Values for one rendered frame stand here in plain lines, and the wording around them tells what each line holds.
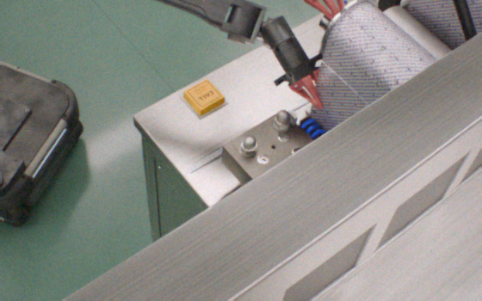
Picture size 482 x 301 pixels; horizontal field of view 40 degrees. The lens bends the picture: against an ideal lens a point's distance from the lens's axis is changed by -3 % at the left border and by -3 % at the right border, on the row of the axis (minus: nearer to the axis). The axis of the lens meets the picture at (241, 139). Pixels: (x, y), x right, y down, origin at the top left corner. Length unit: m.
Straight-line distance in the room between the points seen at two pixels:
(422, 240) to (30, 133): 1.77
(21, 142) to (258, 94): 1.04
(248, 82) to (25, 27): 1.63
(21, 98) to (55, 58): 0.47
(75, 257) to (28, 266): 0.16
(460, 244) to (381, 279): 0.12
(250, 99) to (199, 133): 0.16
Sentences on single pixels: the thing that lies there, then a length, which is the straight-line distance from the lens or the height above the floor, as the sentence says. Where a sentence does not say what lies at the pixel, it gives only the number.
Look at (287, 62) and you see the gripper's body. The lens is 1.38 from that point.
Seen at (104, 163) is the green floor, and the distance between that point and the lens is 2.61.
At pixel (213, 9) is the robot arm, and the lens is 1.38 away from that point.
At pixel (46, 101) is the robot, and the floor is 0.24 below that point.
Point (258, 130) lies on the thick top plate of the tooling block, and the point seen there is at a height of 1.03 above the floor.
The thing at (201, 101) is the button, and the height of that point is 0.92.
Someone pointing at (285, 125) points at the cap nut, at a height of 1.05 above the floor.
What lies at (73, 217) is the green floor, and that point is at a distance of 2.51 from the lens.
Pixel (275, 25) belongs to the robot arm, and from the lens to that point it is 1.38.
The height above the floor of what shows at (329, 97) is 1.13.
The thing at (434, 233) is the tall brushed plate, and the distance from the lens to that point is 0.88.
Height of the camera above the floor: 2.17
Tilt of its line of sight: 55 degrees down
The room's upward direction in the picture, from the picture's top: 6 degrees clockwise
